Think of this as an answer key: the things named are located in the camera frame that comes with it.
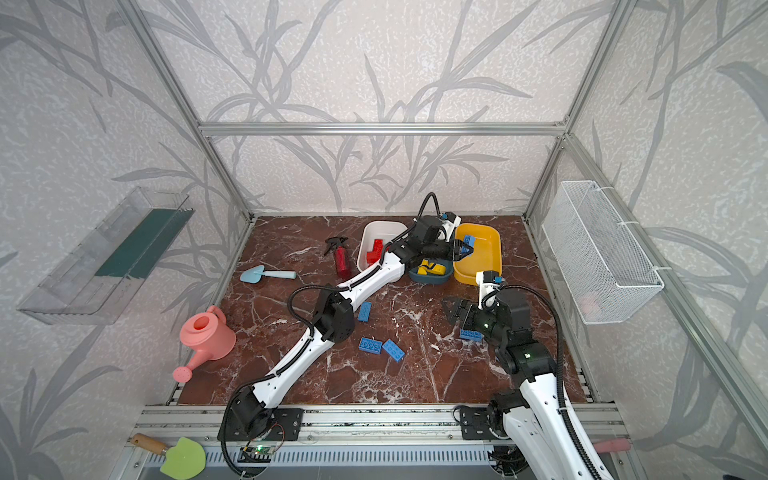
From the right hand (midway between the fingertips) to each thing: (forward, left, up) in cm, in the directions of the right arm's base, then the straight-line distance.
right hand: (452, 292), depth 76 cm
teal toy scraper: (+18, +64, -17) cm, 68 cm away
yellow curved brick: (+12, +2, -8) cm, 15 cm away
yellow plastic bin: (+26, -17, -20) cm, 37 cm away
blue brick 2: (-9, +16, -17) cm, 25 cm away
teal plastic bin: (+14, +2, -17) cm, 22 cm away
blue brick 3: (-4, -7, -18) cm, 20 cm away
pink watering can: (-9, +63, -8) cm, 65 cm away
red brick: (+27, +22, -15) cm, 38 cm away
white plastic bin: (+35, +25, -16) cm, 46 cm away
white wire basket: (-1, -30, +16) cm, 34 cm away
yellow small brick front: (+10, +6, -2) cm, 12 cm away
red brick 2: (+25, +24, -19) cm, 40 cm away
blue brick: (+20, -8, -3) cm, 22 cm away
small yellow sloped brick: (+17, +7, -15) cm, 24 cm away
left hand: (+19, -9, -4) cm, 22 cm away
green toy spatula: (-34, +65, -18) cm, 75 cm away
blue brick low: (-7, +23, -18) cm, 30 cm away
